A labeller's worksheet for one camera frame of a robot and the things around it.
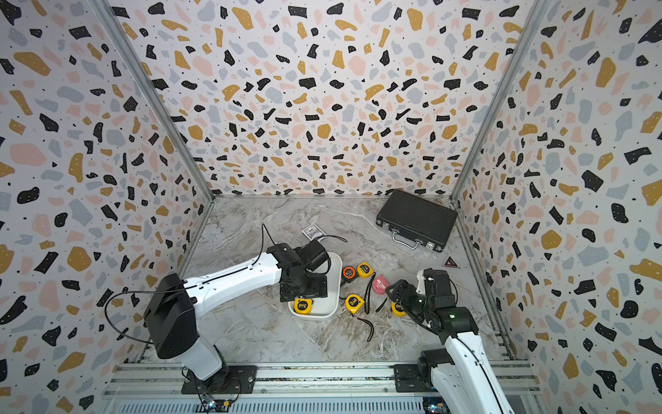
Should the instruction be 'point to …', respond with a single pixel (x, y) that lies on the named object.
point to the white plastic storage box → (328, 306)
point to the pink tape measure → (380, 285)
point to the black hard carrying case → (412, 219)
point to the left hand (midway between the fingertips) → (318, 296)
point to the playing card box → (314, 232)
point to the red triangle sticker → (450, 262)
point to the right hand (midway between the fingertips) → (393, 295)
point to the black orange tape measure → (348, 273)
